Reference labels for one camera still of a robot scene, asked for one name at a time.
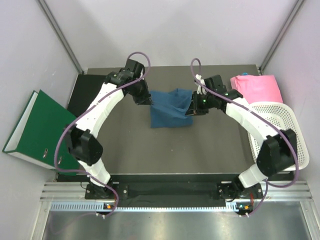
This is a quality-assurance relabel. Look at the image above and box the white perforated plastic basket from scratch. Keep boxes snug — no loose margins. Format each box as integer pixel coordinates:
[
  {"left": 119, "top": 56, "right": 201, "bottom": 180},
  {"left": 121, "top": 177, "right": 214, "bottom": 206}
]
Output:
[{"left": 251, "top": 101, "right": 310, "bottom": 170}]

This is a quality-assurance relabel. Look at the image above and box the aluminium corner post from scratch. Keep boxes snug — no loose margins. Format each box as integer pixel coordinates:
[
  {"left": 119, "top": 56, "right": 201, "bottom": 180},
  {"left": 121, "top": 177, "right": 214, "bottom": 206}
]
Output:
[
  {"left": 257, "top": 0, "right": 306, "bottom": 75},
  {"left": 36, "top": 0, "right": 85, "bottom": 74}
]

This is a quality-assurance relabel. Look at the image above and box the pink t shirt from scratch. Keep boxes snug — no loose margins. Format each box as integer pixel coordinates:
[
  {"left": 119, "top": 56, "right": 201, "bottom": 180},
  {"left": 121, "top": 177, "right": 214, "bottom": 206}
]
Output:
[{"left": 230, "top": 75, "right": 283, "bottom": 104}]

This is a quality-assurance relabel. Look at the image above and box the grey slotted cable duct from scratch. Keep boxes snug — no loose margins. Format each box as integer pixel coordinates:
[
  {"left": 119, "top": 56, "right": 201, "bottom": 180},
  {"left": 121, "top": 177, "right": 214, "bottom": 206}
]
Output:
[{"left": 50, "top": 202, "right": 250, "bottom": 213}]

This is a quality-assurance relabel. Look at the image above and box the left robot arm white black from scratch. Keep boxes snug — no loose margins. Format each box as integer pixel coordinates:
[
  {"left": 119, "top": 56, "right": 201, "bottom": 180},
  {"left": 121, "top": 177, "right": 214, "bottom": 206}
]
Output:
[{"left": 64, "top": 59, "right": 152, "bottom": 199}]

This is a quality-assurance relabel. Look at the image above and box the blue t shirt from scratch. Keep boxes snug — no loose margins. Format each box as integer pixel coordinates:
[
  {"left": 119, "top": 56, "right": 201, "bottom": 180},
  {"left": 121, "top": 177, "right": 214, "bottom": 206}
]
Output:
[{"left": 150, "top": 88, "right": 193, "bottom": 129}]

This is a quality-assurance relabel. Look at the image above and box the green ring binder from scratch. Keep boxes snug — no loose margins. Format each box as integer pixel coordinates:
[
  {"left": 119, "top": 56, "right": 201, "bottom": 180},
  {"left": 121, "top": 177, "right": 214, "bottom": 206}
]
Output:
[{"left": 2, "top": 90, "right": 76, "bottom": 171}]

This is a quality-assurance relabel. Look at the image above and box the left aluminium corner post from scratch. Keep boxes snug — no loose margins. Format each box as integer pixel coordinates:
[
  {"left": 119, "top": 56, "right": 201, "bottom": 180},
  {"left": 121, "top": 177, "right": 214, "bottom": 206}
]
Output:
[{"left": 36, "top": 0, "right": 85, "bottom": 74}]

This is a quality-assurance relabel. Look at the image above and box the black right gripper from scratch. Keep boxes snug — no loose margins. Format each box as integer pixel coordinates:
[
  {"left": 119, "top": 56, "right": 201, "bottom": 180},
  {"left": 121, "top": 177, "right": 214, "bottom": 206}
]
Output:
[{"left": 186, "top": 91, "right": 215, "bottom": 117}]

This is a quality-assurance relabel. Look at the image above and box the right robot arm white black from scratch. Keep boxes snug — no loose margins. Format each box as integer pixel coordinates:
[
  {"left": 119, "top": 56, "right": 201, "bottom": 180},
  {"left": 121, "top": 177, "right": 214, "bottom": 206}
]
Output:
[{"left": 185, "top": 74, "right": 298, "bottom": 198}]

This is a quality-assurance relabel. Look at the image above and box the right aluminium corner post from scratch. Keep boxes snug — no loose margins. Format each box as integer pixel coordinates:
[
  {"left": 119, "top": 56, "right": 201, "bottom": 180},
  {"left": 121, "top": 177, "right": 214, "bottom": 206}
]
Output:
[{"left": 257, "top": 0, "right": 306, "bottom": 75}]

